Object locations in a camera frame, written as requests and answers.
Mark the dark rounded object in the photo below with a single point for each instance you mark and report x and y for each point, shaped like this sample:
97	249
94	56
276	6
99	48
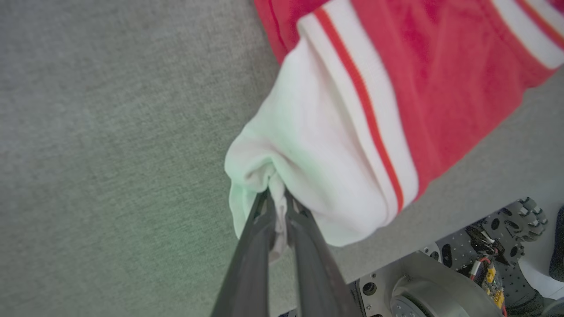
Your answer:
558	246

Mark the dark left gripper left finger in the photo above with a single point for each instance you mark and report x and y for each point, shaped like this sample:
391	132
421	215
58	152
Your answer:
246	273

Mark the grey perforated robot base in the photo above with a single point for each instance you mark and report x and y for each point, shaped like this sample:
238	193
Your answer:
418	268

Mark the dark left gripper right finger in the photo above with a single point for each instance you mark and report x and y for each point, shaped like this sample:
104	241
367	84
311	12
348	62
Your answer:
317	277

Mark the red and white shirt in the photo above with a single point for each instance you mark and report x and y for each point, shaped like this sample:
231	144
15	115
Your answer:
418	88

